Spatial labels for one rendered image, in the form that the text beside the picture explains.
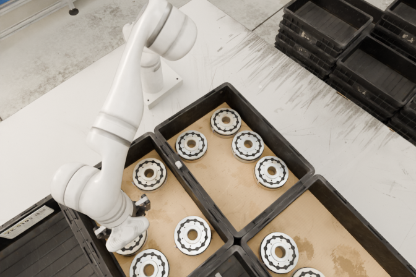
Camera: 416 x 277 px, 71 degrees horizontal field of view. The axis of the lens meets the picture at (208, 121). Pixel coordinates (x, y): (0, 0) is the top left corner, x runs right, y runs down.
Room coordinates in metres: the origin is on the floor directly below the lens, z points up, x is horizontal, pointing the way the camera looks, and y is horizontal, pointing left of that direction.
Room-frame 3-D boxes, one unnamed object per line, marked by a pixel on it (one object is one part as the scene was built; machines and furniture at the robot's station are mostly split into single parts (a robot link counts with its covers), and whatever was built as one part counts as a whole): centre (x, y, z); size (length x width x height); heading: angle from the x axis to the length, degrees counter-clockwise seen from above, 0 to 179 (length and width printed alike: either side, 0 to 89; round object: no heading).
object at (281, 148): (0.34, -0.07, 0.87); 0.40 x 0.30 x 0.11; 39
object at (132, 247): (0.11, 0.22, 0.86); 0.10 x 0.10 x 0.01
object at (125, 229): (0.11, 0.18, 1.11); 0.11 x 0.09 x 0.06; 37
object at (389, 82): (1.03, -0.94, 0.31); 0.40 x 0.30 x 0.34; 45
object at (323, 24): (1.31, -0.65, 0.37); 0.40 x 0.30 x 0.45; 45
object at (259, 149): (0.39, -0.13, 0.86); 0.10 x 0.10 x 0.01
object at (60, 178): (0.13, 0.20, 1.21); 0.09 x 0.07 x 0.15; 70
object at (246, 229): (0.34, -0.07, 0.92); 0.40 x 0.30 x 0.02; 39
